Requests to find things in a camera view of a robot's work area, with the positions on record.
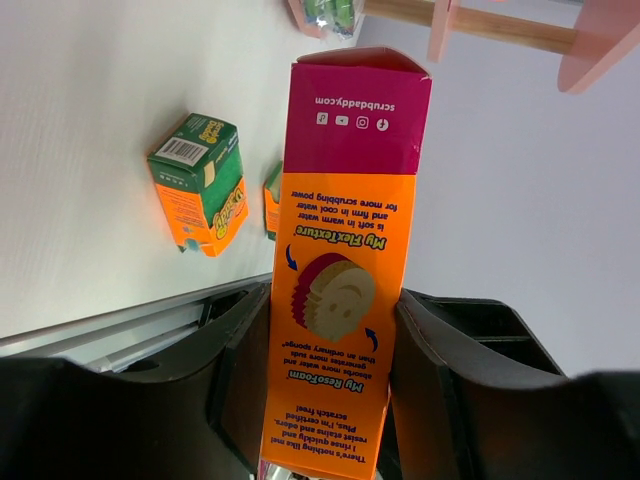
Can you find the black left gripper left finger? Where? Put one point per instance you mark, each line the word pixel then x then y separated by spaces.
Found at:
pixel 191 411

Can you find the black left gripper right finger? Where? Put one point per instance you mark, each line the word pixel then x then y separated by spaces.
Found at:
pixel 474 395

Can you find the green orange sponge pack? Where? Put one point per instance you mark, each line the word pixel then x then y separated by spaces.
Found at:
pixel 199 178

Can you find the pink orange sponge pack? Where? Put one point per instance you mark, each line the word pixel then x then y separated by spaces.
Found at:
pixel 355 126

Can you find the blue green sponge pack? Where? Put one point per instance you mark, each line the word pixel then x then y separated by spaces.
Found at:
pixel 339 17

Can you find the pink three-tier shelf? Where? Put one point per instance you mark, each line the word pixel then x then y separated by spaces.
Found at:
pixel 603 34

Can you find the aluminium mounting rail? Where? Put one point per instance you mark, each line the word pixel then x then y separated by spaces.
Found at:
pixel 113 341

